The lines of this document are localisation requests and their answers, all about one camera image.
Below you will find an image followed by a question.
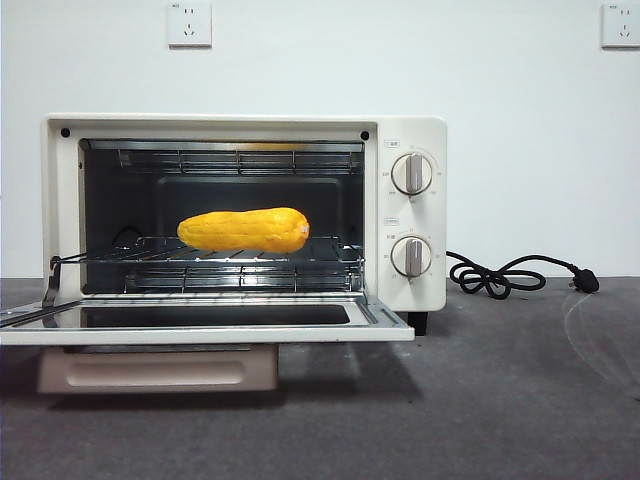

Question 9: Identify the white wall socket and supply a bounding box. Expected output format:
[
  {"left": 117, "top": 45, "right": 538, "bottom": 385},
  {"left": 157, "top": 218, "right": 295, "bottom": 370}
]
[
  {"left": 167, "top": 2, "right": 213, "bottom": 50},
  {"left": 600, "top": 3, "right": 640, "bottom": 50}
]

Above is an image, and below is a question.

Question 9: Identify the glass oven door with handle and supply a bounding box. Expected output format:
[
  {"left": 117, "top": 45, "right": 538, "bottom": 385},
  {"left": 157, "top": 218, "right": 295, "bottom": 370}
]
[{"left": 0, "top": 292, "right": 416, "bottom": 396}]

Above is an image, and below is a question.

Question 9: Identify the cream oven knob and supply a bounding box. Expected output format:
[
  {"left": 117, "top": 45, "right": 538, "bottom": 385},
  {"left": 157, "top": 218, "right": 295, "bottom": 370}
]
[
  {"left": 390, "top": 152, "right": 434, "bottom": 196},
  {"left": 389, "top": 236, "right": 432, "bottom": 279}
]

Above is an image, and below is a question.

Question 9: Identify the black power cable with plug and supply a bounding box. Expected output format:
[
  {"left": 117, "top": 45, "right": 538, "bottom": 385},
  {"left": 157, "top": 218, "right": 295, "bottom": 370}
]
[{"left": 444, "top": 251, "right": 600, "bottom": 300}]

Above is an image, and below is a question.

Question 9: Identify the cream Toshiba toaster oven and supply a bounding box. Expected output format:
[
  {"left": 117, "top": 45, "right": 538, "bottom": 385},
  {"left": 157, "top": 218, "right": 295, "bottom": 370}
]
[{"left": 40, "top": 112, "right": 448, "bottom": 337}]

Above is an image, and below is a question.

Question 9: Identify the yellow corn cob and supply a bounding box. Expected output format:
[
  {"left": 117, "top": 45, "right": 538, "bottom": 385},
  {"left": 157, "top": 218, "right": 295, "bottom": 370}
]
[{"left": 176, "top": 207, "right": 311, "bottom": 254}]

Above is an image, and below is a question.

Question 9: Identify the metal wire oven rack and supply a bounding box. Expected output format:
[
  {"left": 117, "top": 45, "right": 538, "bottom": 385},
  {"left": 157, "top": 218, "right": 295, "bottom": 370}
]
[{"left": 49, "top": 234, "right": 364, "bottom": 266}]

